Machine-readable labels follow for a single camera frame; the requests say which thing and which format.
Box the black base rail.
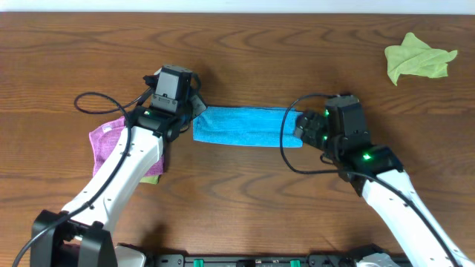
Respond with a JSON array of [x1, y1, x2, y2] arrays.
[[145, 254, 358, 267]]

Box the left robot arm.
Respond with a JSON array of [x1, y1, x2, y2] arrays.
[[13, 69, 206, 266]]

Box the folded green cloth under purple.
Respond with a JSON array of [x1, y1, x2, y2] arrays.
[[140, 175, 160, 185]]

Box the right black cable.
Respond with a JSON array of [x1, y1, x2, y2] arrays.
[[279, 93, 461, 267]]

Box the crumpled green cloth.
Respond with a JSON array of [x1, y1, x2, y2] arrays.
[[384, 33, 458, 86]]

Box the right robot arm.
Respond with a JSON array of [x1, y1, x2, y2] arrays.
[[294, 111, 474, 266]]

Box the blue microfiber cloth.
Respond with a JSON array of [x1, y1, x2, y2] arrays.
[[193, 107, 303, 148]]

